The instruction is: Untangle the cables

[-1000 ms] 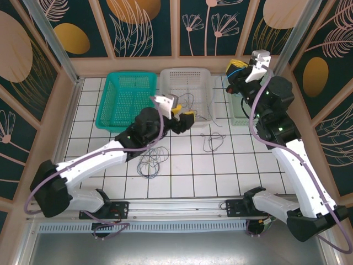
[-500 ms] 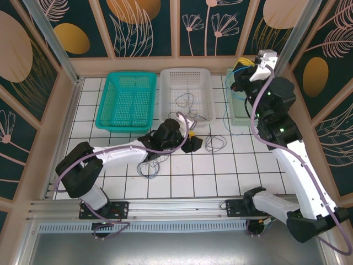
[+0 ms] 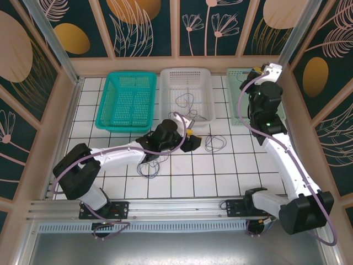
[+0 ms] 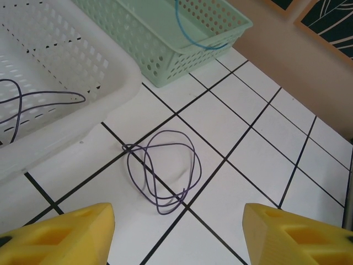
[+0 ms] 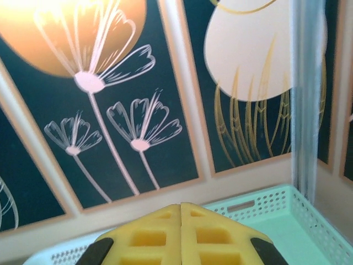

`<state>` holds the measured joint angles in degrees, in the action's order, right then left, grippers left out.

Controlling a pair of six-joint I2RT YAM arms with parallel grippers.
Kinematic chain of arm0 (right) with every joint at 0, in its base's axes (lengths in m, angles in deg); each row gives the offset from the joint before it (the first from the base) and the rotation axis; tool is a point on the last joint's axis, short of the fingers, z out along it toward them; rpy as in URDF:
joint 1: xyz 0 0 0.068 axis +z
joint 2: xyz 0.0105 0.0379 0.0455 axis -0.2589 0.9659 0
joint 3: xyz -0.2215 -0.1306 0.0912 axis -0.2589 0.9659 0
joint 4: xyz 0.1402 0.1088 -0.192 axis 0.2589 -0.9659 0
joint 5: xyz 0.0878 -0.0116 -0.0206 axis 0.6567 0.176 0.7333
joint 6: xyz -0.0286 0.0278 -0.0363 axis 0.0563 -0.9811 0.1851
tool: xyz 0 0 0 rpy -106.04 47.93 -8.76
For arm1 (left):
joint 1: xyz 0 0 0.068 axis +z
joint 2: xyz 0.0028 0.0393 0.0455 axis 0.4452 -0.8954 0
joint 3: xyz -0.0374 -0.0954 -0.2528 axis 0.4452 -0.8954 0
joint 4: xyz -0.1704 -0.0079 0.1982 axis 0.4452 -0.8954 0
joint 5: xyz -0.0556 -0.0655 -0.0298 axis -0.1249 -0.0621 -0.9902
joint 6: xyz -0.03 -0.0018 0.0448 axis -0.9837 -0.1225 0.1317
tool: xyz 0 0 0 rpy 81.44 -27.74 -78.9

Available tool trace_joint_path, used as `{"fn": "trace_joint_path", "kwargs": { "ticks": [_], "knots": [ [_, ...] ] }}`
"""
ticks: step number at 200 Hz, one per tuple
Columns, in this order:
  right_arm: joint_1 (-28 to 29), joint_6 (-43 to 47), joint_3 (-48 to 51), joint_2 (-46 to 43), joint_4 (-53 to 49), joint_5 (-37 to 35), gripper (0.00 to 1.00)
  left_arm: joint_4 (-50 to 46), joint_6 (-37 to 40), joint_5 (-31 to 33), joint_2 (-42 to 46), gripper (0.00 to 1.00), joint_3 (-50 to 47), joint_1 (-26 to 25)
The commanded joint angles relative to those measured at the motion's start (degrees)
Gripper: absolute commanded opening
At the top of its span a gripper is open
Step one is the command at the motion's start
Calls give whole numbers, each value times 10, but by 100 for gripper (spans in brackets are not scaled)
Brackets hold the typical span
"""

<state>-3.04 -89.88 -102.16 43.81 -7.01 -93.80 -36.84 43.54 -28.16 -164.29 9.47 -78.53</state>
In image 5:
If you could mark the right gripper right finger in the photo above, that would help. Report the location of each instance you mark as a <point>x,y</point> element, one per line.
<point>215,229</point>

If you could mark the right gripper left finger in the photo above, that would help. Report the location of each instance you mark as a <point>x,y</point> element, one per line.
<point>154,229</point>

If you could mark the white plastic basket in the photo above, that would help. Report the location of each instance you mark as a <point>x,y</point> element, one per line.
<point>63,255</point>

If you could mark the mint green plastic basket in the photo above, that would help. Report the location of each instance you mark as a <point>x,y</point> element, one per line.
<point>292,229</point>

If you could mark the aluminium frame post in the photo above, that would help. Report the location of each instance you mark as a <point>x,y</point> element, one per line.
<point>306,110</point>

